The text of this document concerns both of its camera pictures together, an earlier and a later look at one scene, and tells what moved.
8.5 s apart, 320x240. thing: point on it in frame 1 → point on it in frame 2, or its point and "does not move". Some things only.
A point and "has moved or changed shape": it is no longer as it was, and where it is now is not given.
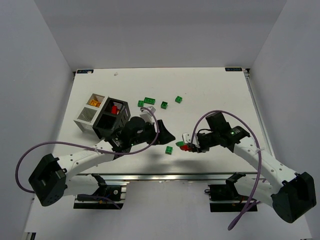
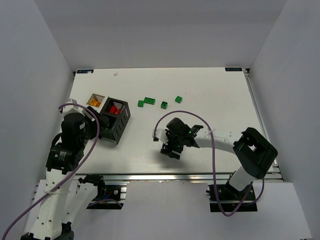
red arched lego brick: x=114 y=110 does not move
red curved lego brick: x=185 y=147 has moved or changed shape
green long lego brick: x=150 y=101 does not move
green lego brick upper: x=178 y=99 does not move
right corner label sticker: x=234 y=69 does not move
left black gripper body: x=157 y=132 → x=99 y=119
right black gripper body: x=200 y=142 → x=169 y=144
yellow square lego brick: x=93 y=102 does not move
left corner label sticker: x=85 y=71 does not move
